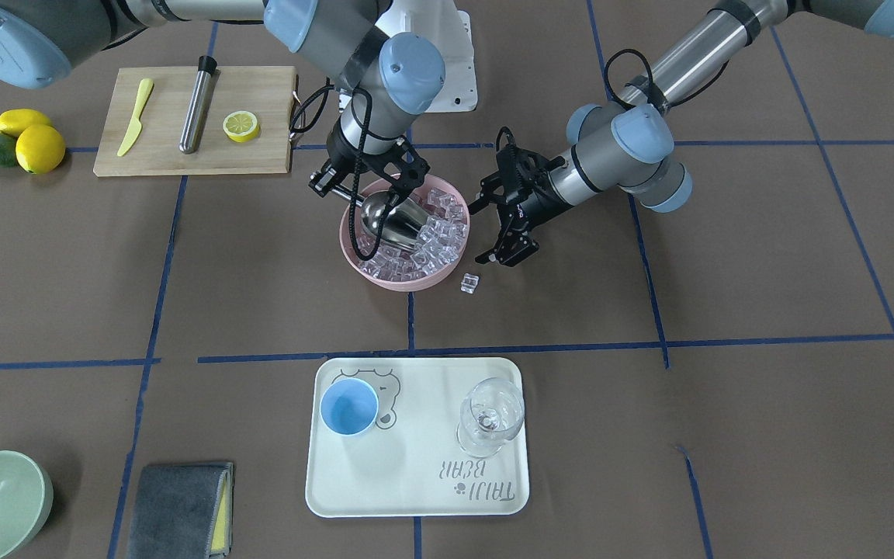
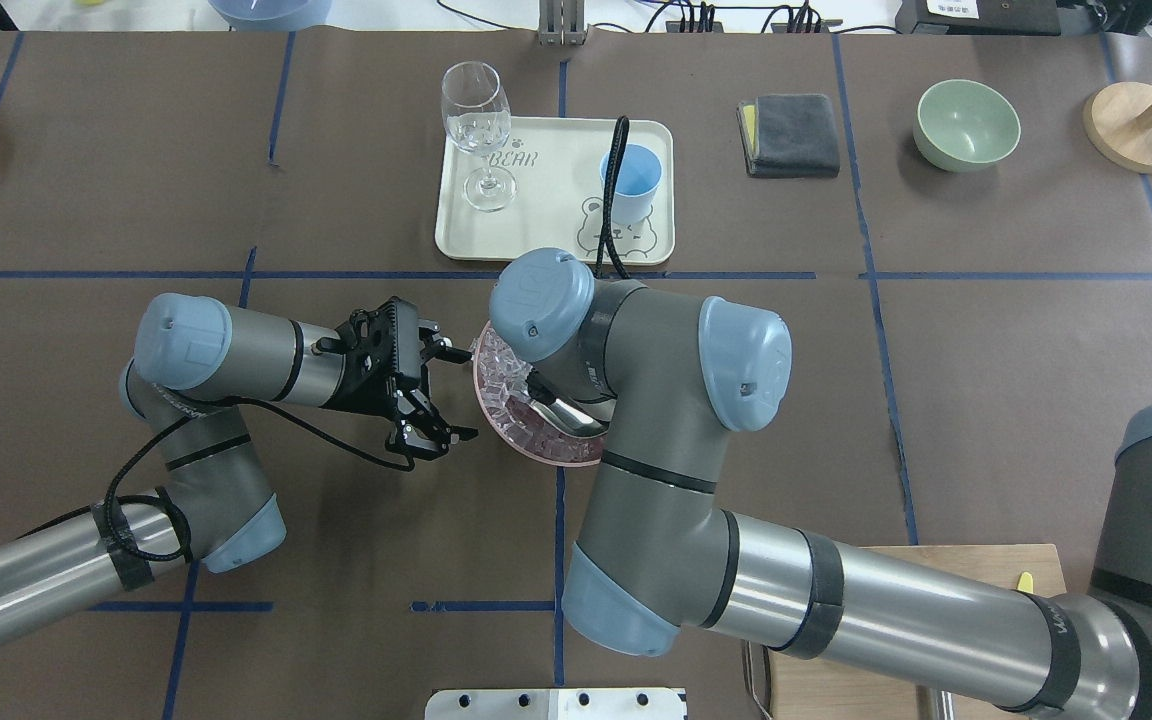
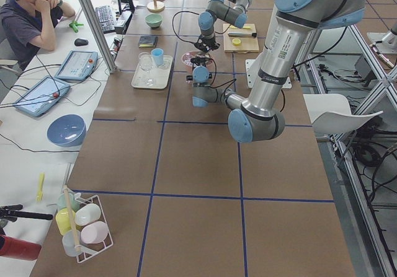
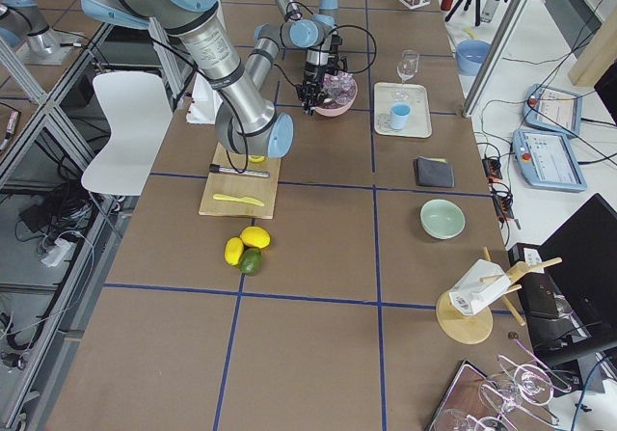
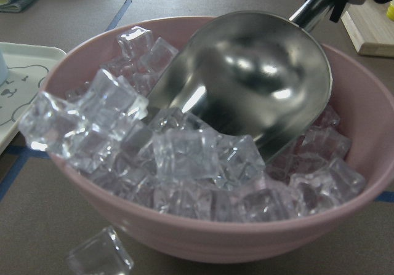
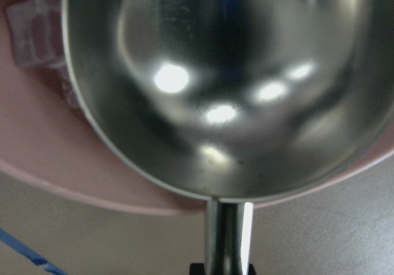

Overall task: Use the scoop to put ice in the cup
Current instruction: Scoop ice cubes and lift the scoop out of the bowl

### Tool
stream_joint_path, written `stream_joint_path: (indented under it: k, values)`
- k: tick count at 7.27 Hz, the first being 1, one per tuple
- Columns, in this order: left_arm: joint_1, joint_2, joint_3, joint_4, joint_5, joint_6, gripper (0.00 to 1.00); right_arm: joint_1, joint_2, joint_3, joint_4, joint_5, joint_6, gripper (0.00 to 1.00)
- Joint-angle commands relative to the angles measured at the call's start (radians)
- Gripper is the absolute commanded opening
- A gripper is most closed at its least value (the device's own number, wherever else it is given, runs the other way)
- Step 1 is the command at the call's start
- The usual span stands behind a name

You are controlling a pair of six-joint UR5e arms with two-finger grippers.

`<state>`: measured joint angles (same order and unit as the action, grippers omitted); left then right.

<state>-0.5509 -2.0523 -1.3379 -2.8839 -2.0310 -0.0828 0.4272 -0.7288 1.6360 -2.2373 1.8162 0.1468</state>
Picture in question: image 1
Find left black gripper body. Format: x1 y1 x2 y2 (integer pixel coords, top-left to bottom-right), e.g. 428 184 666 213
469 144 571 231

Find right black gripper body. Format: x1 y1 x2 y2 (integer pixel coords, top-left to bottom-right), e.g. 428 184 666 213
309 124 430 199

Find silver metal ice scoop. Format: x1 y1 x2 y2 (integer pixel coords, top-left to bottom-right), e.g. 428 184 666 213
358 191 431 252

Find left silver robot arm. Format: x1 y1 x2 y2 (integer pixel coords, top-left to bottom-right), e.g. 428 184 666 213
469 1 894 266

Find loose ice cube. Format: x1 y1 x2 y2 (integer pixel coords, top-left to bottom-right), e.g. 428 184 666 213
459 273 481 294

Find light blue cup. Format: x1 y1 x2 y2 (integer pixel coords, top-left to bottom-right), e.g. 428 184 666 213
320 378 379 436

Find lemon half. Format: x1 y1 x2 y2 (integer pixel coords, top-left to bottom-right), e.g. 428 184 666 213
221 110 262 143

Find wooden cutting board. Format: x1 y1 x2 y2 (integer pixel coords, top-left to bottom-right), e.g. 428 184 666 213
93 66 298 178

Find clear wine glass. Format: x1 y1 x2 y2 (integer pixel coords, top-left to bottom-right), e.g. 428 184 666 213
456 377 525 459

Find yellow plastic knife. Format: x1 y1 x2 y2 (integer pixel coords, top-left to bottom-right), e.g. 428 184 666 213
116 78 154 157

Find cream serving tray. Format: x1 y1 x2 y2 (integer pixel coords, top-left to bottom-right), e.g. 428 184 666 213
305 357 531 518

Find yellow lemon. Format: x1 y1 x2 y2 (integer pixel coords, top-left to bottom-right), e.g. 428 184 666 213
0 109 53 139
16 124 67 174

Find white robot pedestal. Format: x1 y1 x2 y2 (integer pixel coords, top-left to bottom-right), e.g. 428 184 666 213
376 1 479 113

